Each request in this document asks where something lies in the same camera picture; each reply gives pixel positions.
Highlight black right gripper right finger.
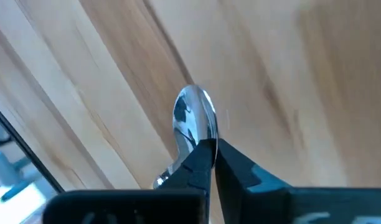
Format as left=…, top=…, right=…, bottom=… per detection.
left=214, top=138, right=381, bottom=224

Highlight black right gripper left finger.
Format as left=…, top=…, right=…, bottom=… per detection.
left=42, top=138, right=218, bottom=224

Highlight wooden-handled metal spoon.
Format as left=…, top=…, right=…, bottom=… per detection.
left=152, top=84, right=219, bottom=190

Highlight black aluminium table frame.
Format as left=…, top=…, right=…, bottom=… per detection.
left=0, top=101, right=65, bottom=194

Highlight pale blue furniture frame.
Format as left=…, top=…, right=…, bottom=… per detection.
left=0, top=151, right=33, bottom=203

